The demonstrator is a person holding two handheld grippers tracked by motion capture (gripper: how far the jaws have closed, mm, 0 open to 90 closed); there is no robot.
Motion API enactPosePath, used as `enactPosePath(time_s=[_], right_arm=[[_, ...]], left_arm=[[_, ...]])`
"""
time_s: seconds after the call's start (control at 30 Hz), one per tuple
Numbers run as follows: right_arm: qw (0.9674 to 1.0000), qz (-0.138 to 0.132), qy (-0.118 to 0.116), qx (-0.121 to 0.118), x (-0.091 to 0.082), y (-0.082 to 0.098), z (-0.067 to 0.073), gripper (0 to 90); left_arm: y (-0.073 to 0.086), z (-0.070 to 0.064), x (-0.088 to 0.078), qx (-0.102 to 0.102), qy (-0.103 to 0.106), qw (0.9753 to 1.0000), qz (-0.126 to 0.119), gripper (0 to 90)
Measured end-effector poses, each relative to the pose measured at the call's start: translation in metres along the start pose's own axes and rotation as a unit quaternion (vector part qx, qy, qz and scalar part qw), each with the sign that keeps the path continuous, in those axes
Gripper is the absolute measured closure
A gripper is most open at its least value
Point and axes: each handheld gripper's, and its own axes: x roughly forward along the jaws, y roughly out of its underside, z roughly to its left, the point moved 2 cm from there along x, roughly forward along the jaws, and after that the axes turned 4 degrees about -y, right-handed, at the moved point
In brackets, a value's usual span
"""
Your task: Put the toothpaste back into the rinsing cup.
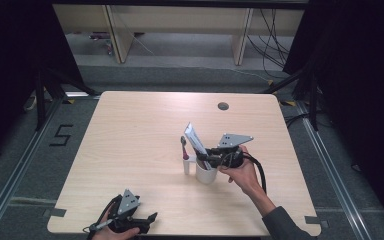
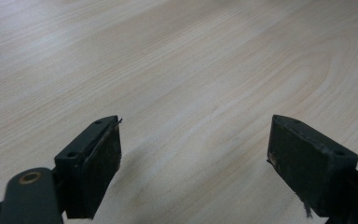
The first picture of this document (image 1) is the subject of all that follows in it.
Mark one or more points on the person's right hand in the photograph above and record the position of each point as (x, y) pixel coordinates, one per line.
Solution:
(245, 175)

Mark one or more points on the white cup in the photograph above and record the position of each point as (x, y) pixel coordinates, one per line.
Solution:
(207, 176)

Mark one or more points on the aluminium floor rail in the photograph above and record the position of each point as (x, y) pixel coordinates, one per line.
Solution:
(16, 173)
(333, 173)

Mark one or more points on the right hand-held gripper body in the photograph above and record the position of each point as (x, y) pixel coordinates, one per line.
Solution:
(230, 150)

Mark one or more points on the black curtain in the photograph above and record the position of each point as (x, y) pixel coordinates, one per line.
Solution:
(13, 66)
(363, 83)

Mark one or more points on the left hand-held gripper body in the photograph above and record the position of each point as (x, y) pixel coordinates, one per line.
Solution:
(126, 210)

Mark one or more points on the person's left hand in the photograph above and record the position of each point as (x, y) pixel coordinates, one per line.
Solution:
(113, 234)

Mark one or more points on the black metal stand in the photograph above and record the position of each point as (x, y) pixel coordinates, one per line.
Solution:
(40, 100)
(312, 100)

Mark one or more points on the white toothpaste tube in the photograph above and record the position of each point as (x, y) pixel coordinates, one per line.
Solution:
(194, 139)

